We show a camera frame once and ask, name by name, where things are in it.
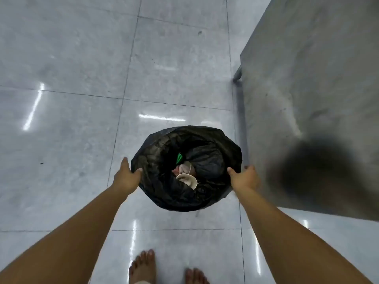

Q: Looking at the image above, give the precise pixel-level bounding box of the person's right hand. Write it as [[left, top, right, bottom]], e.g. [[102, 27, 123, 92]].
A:
[[227, 165, 261, 193]]

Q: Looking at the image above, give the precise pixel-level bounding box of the person's left hand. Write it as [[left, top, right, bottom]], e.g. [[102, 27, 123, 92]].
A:
[[112, 157, 143, 199]]

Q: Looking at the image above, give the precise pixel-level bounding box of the black plastic trash bag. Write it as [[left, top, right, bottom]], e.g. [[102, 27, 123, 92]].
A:
[[130, 126, 243, 212]]

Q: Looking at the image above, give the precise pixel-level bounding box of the person's right forearm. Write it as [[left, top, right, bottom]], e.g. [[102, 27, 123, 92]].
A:
[[235, 186, 374, 284]]

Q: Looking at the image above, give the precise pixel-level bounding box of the person's left forearm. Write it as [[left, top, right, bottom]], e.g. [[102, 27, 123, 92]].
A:
[[0, 186, 126, 284]]

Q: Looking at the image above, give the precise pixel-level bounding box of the white paper cup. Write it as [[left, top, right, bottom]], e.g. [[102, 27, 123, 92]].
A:
[[176, 173, 198, 190]]

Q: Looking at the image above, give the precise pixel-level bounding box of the person's left foot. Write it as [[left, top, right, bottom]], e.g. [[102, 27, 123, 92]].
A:
[[129, 249, 156, 284]]

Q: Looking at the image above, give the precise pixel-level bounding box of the person's foot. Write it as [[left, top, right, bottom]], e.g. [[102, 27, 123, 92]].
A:
[[185, 267, 210, 284], [129, 249, 156, 284]]

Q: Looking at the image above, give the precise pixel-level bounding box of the person's right foot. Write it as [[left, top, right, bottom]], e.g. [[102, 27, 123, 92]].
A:
[[185, 267, 210, 284]]

